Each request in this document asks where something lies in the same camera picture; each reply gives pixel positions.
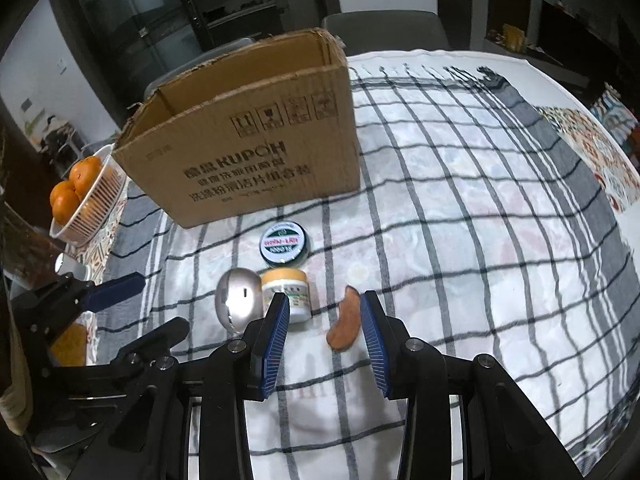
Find glass vase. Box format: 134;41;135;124
1;203;61;289

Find colourful patterned cushion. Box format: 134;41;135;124
589;84;639;166

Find grey chair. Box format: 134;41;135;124
143;37;255;100
322;10;450;56

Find orange fruit front left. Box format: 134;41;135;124
50;180;80;226

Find white fruit basket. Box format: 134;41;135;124
49;144;126;247

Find white jar yellow lid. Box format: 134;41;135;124
262;268;311;323

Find small white cylinder speaker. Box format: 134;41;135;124
53;252;92;282

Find checkered grey white cloth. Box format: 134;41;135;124
96;62;639;479

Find round green white balm tin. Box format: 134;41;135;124
259;221;309;266

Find orange fruit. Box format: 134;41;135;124
68;155;102;200
50;180;80;226

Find orange fruit right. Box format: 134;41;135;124
68;155;102;200

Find brown cardboard box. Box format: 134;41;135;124
112;28;360;228

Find grey chair right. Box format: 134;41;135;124
322;10;450;56

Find grey chair left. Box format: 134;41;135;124
143;37;255;100

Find silver oval metal case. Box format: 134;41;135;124
215;268;264;335

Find patterned floral table mat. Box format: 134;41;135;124
537;106;639;214

